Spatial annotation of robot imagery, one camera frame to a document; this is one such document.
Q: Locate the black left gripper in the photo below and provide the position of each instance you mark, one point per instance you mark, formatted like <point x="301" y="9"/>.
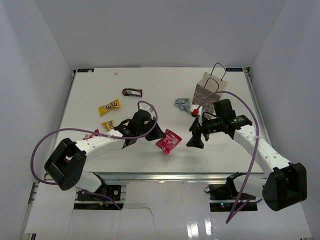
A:
<point x="157" y="134"/>

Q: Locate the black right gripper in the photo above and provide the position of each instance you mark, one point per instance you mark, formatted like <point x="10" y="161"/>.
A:
<point x="195" y="141"/>

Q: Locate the red snack packet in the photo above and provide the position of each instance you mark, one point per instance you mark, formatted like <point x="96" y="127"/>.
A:
<point x="168" y="143"/>

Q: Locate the red twisted candy packet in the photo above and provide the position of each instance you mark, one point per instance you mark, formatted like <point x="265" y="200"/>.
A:
<point x="91" y="135"/>

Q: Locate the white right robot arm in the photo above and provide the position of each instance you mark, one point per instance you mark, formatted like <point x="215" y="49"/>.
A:
<point x="284" y="183"/>

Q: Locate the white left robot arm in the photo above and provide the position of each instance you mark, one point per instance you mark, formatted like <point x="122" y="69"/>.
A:
<point x="66" y="163"/>

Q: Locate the brown paper coffee bag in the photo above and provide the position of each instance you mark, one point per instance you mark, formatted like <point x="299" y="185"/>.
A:
<point x="206" y="88"/>

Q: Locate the grey blue snack packet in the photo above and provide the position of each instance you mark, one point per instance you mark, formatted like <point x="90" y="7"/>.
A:
<point x="183" y="104"/>

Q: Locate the small yellow M&M packet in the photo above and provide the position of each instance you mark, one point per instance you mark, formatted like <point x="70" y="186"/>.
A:
<point x="109" y="125"/>

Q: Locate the large yellow M&M packet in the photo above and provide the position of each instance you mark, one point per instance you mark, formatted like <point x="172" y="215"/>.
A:
<point x="104" y="109"/>

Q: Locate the brown chocolate bar wrapper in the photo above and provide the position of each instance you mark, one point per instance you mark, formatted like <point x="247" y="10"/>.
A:
<point x="132" y="92"/>

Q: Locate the blue label right corner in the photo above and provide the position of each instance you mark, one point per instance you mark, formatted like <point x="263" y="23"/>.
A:
<point x="234" y="69"/>

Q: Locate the blue label corner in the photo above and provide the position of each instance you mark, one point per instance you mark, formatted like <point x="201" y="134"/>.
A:
<point x="234" y="69"/>
<point x="85" y="70"/>

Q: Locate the blue label left corner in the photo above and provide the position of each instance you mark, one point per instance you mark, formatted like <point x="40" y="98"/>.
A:
<point x="85" y="70"/>

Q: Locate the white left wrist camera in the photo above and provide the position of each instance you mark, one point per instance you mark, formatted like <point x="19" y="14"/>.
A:
<point x="147" y="108"/>

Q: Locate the aluminium front rail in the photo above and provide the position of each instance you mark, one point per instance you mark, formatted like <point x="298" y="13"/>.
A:
<point x="160" y="176"/>

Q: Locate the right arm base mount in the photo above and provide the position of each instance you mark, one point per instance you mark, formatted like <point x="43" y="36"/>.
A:
<point x="223" y="196"/>

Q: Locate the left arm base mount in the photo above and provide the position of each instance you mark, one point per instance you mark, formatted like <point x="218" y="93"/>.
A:
<point x="112" y="191"/>

